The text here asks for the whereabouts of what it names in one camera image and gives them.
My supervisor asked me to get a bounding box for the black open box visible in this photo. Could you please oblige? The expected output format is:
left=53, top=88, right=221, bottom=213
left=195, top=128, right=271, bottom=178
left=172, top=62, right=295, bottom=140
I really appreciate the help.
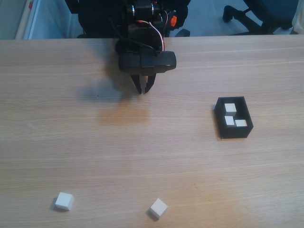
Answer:
left=215, top=96, right=254, bottom=140

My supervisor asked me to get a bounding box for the blue office chair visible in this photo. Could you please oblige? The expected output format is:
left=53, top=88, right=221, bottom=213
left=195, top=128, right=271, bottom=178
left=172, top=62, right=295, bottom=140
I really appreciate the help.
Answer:
left=222, top=0, right=294, bottom=36

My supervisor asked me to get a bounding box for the black camera cable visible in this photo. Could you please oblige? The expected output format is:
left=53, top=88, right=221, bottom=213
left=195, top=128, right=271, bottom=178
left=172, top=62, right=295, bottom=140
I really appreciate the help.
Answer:
left=109, top=18, right=159, bottom=53

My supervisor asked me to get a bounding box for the white translucent panel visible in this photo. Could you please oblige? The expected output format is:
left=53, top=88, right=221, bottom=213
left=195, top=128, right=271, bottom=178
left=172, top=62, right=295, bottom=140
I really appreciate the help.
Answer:
left=15, top=0, right=72, bottom=40

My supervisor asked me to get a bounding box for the person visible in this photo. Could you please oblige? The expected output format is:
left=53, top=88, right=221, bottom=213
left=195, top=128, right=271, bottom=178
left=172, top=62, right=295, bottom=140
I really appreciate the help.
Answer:
left=294, top=9, right=304, bottom=34

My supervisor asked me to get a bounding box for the red white servo cable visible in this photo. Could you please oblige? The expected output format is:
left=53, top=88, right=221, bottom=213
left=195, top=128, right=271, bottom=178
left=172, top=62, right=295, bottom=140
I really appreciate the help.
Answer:
left=135, top=20, right=166, bottom=52

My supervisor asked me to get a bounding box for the black oval camera box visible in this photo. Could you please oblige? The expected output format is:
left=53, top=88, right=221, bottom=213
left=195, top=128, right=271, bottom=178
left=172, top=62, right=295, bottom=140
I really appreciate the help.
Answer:
left=118, top=51, right=178, bottom=75

